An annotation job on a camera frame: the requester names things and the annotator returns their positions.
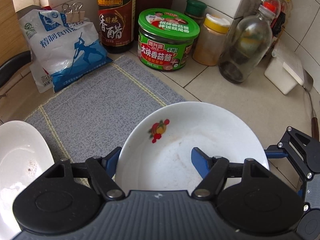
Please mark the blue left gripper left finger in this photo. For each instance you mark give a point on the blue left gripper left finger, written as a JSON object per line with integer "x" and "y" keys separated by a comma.
{"x": 110, "y": 161}

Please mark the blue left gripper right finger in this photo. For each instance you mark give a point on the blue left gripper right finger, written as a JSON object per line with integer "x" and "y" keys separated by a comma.
{"x": 202, "y": 162}

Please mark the white plate with fruit print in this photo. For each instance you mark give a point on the white plate with fruit print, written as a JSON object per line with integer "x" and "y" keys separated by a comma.
{"x": 157, "y": 154}

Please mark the grey checked cloth mat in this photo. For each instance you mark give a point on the grey checked cloth mat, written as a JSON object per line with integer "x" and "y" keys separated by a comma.
{"x": 96, "y": 114}

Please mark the white plastic seasoning box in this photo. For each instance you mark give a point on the white plastic seasoning box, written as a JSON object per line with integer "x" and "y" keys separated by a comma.
{"x": 285, "y": 69}

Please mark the yellow lid spice jar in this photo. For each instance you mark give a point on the yellow lid spice jar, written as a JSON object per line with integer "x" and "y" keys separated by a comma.
{"x": 211, "y": 40}

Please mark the blue white salt bag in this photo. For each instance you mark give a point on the blue white salt bag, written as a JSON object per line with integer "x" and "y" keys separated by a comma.
{"x": 65, "y": 51}

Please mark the clear glass bottle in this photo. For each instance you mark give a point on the clear glass bottle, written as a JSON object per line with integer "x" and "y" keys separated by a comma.
{"x": 248, "y": 45}

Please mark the green mushroom sauce jar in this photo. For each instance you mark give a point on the green mushroom sauce jar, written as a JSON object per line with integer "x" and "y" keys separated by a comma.
{"x": 165, "y": 38}

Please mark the metal binder clip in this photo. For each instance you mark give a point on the metal binder clip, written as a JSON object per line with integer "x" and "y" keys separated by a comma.
{"x": 73, "y": 12}

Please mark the green lid spice jar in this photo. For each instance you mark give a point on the green lid spice jar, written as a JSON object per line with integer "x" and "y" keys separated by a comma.
{"x": 195, "y": 10}

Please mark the red cap bottle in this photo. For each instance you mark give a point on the red cap bottle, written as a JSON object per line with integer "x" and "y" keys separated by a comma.
{"x": 282, "y": 10}

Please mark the dark vinegar bottle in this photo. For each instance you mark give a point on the dark vinegar bottle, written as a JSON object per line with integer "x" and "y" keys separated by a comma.
{"x": 117, "y": 21}

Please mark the metal spatula wooden handle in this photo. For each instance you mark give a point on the metal spatula wooden handle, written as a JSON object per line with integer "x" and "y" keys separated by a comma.
{"x": 308, "y": 85}

